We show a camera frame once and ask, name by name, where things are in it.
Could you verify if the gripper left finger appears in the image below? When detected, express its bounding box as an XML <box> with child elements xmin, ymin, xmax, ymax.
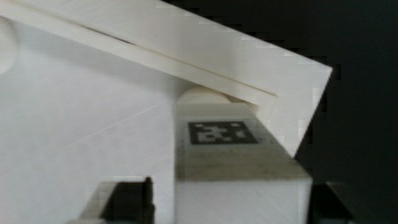
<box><xmin>70</xmin><ymin>177</ymin><xmax>157</xmax><ymax>224</ymax></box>

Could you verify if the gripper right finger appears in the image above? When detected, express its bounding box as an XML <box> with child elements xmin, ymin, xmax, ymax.
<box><xmin>310</xmin><ymin>181</ymin><xmax>381</xmax><ymax>224</ymax></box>

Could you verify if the white leg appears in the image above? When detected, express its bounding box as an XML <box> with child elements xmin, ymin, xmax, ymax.
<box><xmin>175</xmin><ymin>87</ymin><xmax>313</xmax><ymax>224</ymax></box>

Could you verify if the white square table top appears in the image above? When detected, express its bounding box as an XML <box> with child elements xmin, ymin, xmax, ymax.
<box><xmin>0</xmin><ymin>0</ymin><xmax>281</xmax><ymax>224</ymax></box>

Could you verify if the white U-shaped obstacle fence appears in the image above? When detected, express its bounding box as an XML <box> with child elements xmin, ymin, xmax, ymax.
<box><xmin>0</xmin><ymin>0</ymin><xmax>333</xmax><ymax>152</ymax></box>

